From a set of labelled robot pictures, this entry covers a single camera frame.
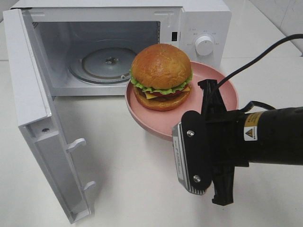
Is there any burger with lettuce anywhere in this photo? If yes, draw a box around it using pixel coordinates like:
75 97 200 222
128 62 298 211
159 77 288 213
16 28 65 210
130 44 193 111

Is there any glass microwave turntable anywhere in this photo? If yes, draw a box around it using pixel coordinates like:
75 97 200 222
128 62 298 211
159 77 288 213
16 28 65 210
68 39 139 84

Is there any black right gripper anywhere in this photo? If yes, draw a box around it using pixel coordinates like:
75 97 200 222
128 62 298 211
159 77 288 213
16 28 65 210
198 79 249 205

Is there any white microwave oven body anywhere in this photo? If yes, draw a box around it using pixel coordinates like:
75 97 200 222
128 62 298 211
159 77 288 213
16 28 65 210
9 0 232 96

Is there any pink round plate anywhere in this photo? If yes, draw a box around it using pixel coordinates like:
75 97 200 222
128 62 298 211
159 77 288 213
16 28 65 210
125 61 224 141

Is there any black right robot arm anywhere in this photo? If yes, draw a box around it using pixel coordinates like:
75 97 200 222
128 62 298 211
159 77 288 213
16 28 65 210
198 79 303 206

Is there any upper white control knob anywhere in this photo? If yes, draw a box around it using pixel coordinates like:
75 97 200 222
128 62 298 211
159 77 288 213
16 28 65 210
195 34 214 56

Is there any white microwave door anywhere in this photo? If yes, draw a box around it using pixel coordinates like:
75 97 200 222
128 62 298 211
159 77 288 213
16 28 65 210
3 9 95 223

